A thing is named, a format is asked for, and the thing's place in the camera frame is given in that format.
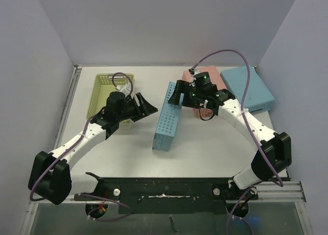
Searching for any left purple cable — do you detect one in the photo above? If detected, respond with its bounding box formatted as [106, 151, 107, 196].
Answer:
[29, 72, 134, 201]

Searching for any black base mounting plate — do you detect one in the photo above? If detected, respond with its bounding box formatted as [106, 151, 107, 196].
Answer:
[74, 177, 258, 218]

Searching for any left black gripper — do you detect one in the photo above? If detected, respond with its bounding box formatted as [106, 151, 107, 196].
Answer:
[116, 93, 157, 122]

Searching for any white plastic basket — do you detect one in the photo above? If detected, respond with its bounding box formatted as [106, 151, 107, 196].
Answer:
[119, 120, 133, 130]

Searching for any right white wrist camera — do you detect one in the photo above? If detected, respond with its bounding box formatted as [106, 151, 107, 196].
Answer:
[189, 68, 201, 77]

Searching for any pink plastic basket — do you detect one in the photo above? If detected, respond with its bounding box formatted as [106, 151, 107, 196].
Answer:
[182, 66, 227, 119]

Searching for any blue plastic basket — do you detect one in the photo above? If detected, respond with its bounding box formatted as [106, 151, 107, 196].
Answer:
[220, 65, 276, 113]
[152, 82, 183, 152]

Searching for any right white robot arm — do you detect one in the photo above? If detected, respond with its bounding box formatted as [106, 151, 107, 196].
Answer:
[169, 72, 292, 199]

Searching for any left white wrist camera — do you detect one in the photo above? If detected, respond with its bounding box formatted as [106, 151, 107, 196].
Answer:
[115, 83, 132, 96]

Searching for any aluminium frame rail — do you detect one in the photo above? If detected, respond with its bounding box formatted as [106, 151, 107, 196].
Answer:
[254, 181, 306, 202]

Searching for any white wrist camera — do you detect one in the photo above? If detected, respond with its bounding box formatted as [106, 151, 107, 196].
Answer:
[115, 83, 132, 96]
[189, 68, 201, 77]

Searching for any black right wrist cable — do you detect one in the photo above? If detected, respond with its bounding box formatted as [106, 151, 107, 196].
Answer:
[199, 105, 218, 122]

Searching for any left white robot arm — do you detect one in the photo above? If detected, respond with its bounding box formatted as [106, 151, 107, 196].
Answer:
[28, 92, 158, 205]

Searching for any green plastic basket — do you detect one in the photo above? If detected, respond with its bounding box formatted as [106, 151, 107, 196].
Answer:
[86, 73, 134, 119]

